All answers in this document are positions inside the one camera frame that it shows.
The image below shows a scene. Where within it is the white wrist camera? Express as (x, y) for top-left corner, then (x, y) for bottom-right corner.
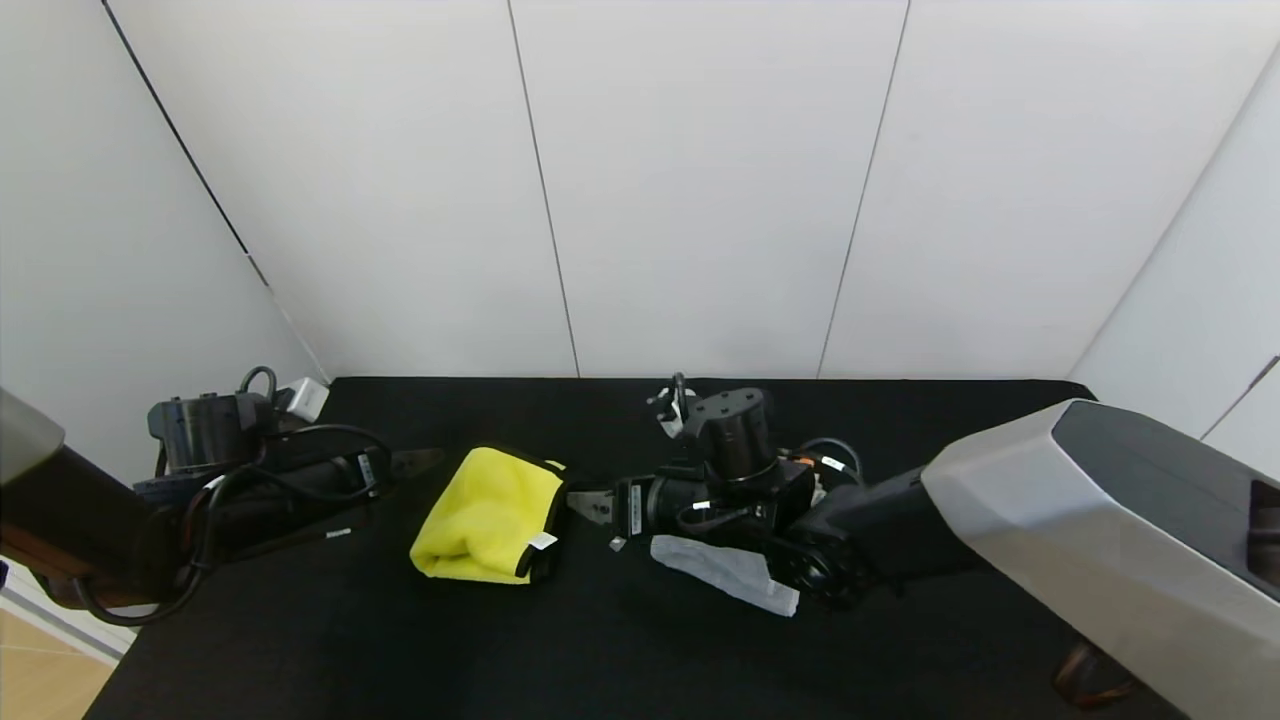
(647, 373), (697, 441)
(274, 377), (332, 424)

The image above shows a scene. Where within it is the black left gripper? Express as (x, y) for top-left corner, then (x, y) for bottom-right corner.
(288, 445), (445, 501)

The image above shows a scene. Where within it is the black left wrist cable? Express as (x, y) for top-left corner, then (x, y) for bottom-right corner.
(70, 366), (393, 629)

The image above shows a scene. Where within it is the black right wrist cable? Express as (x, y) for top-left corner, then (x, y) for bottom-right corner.
(798, 436), (864, 483)

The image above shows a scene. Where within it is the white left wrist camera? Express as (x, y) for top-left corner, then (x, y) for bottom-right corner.
(274, 377), (332, 424)

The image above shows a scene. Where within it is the grey towel with orange marks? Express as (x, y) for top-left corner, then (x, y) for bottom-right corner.
(650, 533), (801, 618)

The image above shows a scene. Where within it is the multicolour cable bundle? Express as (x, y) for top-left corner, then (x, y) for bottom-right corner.
(1051, 642), (1137, 712)

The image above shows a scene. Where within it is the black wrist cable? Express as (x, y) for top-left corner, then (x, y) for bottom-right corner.
(70, 366), (393, 629)
(798, 436), (864, 483)

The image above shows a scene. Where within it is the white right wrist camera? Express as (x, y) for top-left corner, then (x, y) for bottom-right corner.
(647, 373), (697, 441)

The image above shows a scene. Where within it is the white baseboard strip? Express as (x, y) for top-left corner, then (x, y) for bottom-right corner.
(0, 558), (136, 666)

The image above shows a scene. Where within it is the yellow microfiber towel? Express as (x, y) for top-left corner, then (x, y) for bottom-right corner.
(410, 445), (571, 586)

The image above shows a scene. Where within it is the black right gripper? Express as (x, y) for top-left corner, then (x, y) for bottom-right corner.
(565, 473), (711, 540)

